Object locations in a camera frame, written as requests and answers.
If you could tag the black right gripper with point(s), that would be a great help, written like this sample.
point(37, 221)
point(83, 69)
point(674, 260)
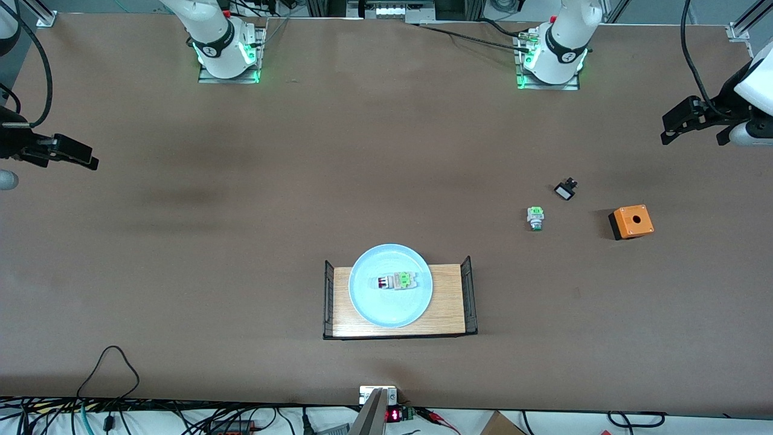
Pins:
point(13, 143)

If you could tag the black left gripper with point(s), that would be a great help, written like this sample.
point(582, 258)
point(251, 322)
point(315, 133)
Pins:
point(720, 107)

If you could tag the red push button switch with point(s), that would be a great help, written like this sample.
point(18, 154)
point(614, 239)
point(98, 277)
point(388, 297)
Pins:
point(400, 281)

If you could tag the light blue round plate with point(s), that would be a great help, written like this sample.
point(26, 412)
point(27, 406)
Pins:
point(386, 311)

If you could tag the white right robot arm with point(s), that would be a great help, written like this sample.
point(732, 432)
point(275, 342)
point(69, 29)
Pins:
point(217, 42)

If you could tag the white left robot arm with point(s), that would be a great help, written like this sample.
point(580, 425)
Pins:
point(561, 48)

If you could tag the orange black connector device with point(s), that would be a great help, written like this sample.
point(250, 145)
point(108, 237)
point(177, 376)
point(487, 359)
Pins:
point(232, 428)

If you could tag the white power strip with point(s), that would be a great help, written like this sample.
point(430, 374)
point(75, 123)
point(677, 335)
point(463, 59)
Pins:
point(395, 10)

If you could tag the brown cardboard piece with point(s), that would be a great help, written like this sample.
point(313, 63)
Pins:
point(501, 425)

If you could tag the red digit display module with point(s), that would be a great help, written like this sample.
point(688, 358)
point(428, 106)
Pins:
point(395, 415)

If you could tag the aluminium frame profile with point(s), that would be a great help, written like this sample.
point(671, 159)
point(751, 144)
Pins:
point(43, 17)
point(746, 27)

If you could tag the orange button enclosure box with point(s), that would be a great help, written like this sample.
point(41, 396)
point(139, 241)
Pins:
point(633, 222)

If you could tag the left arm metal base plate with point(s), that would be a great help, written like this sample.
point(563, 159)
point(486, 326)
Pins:
point(570, 86)

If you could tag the black rectangular switch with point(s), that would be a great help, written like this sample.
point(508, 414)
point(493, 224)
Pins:
point(565, 191)

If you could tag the green push button switch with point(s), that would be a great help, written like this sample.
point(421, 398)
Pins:
point(535, 217)

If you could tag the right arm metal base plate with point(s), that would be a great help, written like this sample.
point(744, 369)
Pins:
point(261, 57)

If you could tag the silver metal bracket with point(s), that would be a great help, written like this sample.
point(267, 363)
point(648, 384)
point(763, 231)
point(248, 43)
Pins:
point(389, 394)

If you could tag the grey camera mount beam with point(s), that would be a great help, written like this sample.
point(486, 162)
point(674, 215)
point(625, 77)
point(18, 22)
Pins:
point(369, 420)

